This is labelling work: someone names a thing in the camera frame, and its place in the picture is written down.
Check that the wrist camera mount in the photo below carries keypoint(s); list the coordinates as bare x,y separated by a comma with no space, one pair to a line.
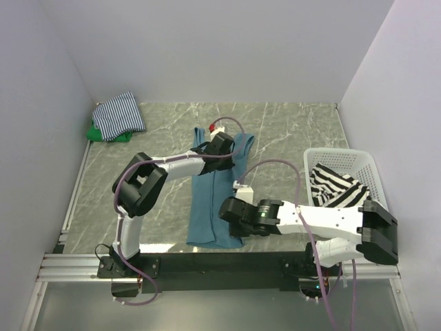
243,192
214,130

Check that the teal blue tank top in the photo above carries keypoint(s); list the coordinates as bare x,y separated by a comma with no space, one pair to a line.
206,229

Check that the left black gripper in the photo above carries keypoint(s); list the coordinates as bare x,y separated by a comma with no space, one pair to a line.
228,165

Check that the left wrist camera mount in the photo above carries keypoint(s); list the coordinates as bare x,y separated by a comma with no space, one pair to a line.
214,130

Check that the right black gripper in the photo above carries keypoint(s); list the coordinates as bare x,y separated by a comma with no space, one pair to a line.
236,232

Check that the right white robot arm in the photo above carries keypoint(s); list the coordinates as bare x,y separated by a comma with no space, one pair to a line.
367,231

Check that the black white striped top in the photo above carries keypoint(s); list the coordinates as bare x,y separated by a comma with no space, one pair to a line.
332,190

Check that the white plastic laundry basket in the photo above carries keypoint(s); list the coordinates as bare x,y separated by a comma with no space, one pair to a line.
356,163

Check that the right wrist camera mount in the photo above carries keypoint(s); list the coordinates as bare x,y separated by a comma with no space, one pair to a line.
243,192

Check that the blue white striped folded top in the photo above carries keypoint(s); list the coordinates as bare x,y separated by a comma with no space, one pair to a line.
118,116

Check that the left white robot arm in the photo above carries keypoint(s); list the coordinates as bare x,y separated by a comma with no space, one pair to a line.
138,187

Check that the black base crossbar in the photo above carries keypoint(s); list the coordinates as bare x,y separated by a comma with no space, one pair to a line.
227,270

